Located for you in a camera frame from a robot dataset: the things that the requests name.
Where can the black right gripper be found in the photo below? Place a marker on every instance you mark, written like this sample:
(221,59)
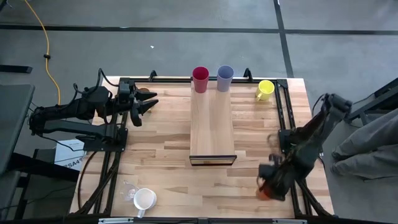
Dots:
(275,177)

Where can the black furniture frame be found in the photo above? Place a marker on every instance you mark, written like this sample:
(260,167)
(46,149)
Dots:
(379,99)

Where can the wooden shelf with black frame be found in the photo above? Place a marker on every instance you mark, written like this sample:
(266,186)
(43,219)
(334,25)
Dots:
(211,124)

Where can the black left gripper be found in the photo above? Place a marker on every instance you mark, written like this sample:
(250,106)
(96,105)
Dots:
(134,107)

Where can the clear glass cup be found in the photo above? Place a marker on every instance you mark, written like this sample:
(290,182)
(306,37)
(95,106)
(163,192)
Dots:
(130,191)

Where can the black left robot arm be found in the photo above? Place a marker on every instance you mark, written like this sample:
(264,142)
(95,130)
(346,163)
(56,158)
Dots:
(77,109)

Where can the small brown cup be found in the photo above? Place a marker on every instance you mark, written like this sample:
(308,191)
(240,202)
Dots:
(144,90)

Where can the red plastic cup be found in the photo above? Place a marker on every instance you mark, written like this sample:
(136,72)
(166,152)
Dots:
(200,77)

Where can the white mug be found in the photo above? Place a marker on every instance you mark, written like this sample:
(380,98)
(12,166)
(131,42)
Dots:
(144,199)

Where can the person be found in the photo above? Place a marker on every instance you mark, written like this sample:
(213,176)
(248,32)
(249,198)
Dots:
(367,146)

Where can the black table frame rails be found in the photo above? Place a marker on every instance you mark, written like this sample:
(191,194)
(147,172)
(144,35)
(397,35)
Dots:
(107,174)

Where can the black floor bar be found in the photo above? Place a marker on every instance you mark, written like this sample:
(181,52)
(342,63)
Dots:
(15,68)

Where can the orange plastic cup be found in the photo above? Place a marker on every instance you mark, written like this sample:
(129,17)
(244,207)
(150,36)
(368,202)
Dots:
(263,195)

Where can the white printed box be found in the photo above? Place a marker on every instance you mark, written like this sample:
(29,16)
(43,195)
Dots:
(70,154)

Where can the yellow mug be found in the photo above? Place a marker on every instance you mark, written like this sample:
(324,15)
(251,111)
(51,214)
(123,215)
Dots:
(265,89)

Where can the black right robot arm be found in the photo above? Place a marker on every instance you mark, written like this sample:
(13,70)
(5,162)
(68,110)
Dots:
(311,137)

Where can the purple plastic cup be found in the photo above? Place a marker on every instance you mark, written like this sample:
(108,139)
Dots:
(225,76)

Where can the grey desk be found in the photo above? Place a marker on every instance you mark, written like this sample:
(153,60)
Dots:
(12,118)

